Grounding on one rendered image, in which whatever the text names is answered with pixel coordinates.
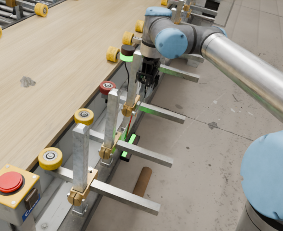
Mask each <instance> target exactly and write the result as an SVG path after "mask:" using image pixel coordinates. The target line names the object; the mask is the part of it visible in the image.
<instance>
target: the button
mask: <svg viewBox="0 0 283 231"><path fill-rule="evenodd" d="M21 184H22V176H21V174H19V173H18V172H15V171H10V172H7V173H4V174H3V175H1V176H0V191H1V192H4V193H10V192H13V191H15V190H17V189H18V188H19V187H20V186H21Z"/></svg>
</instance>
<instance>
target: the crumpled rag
mask: <svg viewBox="0 0 283 231"><path fill-rule="evenodd" d="M20 82H21V83H22V84H21V85H20V86H21V87H24V88H28V86H31V85H32V86H34V85H35V84H36V82H35V81H34V80H31V78H29V77H26V76H23V77H22V79H21V80H20Z"/></svg>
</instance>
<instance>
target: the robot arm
mask: <svg viewBox="0 0 283 231"><path fill-rule="evenodd" d="M144 16H145V19H144V28H143V34H142V40H141V46H140V53H141V54H142V58H143V62H142V65H141V67H140V68H139V69H138V70H137V73H136V80H135V83H136V82H137V81H138V82H139V88H140V89H139V94H142V96H143V97H144V98H147V97H148V96H149V95H150V94H151V93H152V92H153V90H154V89H155V87H156V86H157V85H158V83H159V77H160V75H158V74H159V70H158V68H160V65H161V62H160V58H161V57H162V56H164V57H166V58H168V59H174V58H178V57H180V56H181V55H182V54H195V55H201V56H202V57H203V58H204V59H206V60H208V61H209V62H210V63H211V64H213V65H214V66H215V67H216V68H217V69H219V70H220V71H221V72H222V73H223V74H225V75H226V76H227V77H228V78H229V79H231V80H232V81H233V82H234V83H235V84H237V85H238V86H239V87H240V88H241V89H243V90H244V91H245V92H246V93H247V94H248V95H249V96H251V97H252V98H253V99H254V100H255V101H257V102H258V103H259V104H260V105H261V106H263V107H264V108H265V109H266V110H267V111H269V112H270V113H271V114H272V115H273V116H275V117H276V118H277V119H278V120H279V121H281V122H282V123H283V72H282V71H280V70H279V69H277V68H275V67H274V66H272V65H270V64H269V63H267V62H266V61H264V60H263V59H261V58H259V57H258V56H256V55H254V54H253V53H251V52H249V51H248V50H246V49H245V48H243V47H241V46H240V45H238V44H237V43H235V42H233V41H232V40H230V39H228V36H227V34H226V32H225V30H224V29H222V28H220V27H216V26H212V27H206V26H190V25H177V24H174V23H173V22H172V21H171V17H172V11H171V10H169V9H167V8H163V7H157V6H152V7H148V8H147V9H146V13H145V15H144ZM146 87H148V89H147V93H146ZM240 175H241V176H243V178H244V180H243V181H242V182H241V184H242V188H243V191H244V194H245V196H246V198H247V201H246V204H245V206H244V209H243V212H242V214H241V216H240V219H239V222H238V225H237V227H236V230H235V231H283V130H282V131H278V132H275V133H269V134H266V135H263V136H261V137H259V138H258V139H256V140H255V141H254V142H253V143H252V144H251V145H250V146H249V147H248V148H247V150H246V152H245V154H244V156H243V159H242V163H241V168H240Z"/></svg>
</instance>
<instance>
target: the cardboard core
mask: <svg viewBox="0 0 283 231"><path fill-rule="evenodd" d="M151 174H152V169H151V168H149V167H143V168H142V171H141V173H140V175H139V178H138V181H137V183H136V186H135V188H134V190H133V193H132V194H135V195H137V196H140V197H143V196H144V193H145V190H146V188H147V185H148V182H149V179H150V176H151Z"/></svg>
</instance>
